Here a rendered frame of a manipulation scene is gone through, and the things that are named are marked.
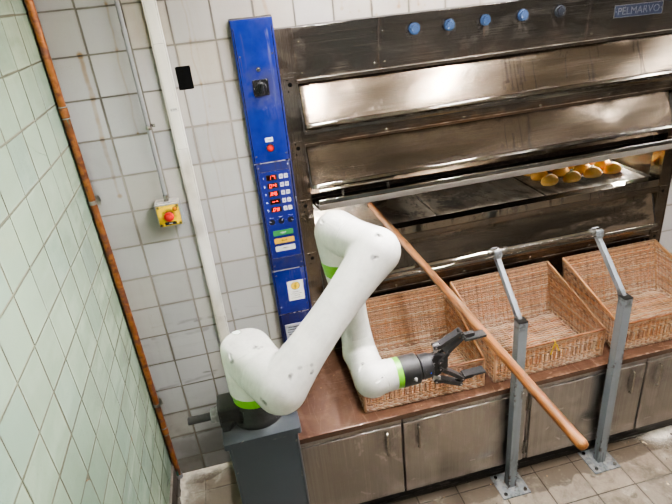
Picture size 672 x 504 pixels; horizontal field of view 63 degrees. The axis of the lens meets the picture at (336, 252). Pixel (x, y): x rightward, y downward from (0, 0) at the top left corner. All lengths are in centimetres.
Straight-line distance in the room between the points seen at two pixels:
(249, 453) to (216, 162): 122
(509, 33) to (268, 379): 184
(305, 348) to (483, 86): 160
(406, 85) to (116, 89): 115
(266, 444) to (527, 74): 189
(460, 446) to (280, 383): 153
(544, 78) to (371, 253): 158
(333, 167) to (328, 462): 127
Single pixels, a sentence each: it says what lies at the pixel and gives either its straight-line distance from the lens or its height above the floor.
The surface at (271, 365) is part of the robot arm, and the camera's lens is 132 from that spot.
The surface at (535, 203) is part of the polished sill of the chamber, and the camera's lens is 286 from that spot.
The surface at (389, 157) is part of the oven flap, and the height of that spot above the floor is 153.
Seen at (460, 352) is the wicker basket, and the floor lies 59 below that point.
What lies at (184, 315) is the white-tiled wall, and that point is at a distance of 260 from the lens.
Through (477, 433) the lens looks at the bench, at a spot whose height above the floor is 35.
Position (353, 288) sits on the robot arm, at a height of 158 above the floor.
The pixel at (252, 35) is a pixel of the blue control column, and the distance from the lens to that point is 221.
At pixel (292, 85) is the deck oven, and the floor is 189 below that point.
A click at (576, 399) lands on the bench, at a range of 285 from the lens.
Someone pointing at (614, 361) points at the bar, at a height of 63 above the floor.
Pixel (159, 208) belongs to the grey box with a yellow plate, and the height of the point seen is 150.
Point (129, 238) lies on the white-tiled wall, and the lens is 244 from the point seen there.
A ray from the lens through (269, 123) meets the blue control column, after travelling 226.
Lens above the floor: 225
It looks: 26 degrees down
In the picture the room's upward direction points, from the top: 6 degrees counter-clockwise
